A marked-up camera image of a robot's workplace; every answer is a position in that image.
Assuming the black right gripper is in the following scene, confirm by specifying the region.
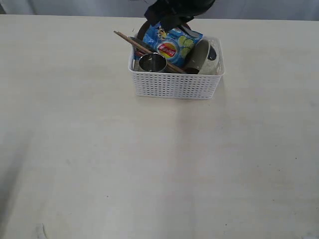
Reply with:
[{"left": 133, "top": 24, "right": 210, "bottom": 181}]
[{"left": 144, "top": 0, "right": 215, "bottom": 31}]

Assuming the blue chips bag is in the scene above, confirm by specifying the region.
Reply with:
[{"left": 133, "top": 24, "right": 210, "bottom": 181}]
[{"left": 147, "top": 31, "right": 203, "bottom": 68}]

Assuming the stainless steel knife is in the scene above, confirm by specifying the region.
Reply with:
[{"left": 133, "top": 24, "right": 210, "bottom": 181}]
[{"left": 129, "top": 36, "right": 156, "bottom": 52}]

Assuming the brown wooden chopstick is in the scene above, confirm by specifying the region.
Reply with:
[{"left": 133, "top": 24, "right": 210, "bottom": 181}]
[
  {"left": 113, "top": 31, "right": 185, "bottom": 74},
  {"left": 113, "top": 30, "right": 186, "bottom": 74}
]

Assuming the stainless steel cup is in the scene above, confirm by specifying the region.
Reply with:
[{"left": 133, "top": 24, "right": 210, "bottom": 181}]
[{"left": 139, "top": 53, "right": 167, "bottom": 73}]

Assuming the brown round plate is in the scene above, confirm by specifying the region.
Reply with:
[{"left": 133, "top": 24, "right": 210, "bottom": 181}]
[{"left": 137, "top": 21, "right": 198, "bottom": 44}]

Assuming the grey ceramic bowl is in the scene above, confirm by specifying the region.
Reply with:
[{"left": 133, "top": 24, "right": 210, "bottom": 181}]
[{"left": 184, "top": 39, "right": 210, "bottom": 71}]

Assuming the brown wooden spoon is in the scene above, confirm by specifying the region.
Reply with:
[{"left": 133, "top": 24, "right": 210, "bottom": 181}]
[{"left": 183, "top": 67, "right": 199, "bottom": 74}]

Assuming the white perforated plastic basket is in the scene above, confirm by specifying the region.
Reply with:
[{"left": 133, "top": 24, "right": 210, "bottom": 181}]
[{"left": 128, "top": 36, "right": 225, "bottom": 100}]

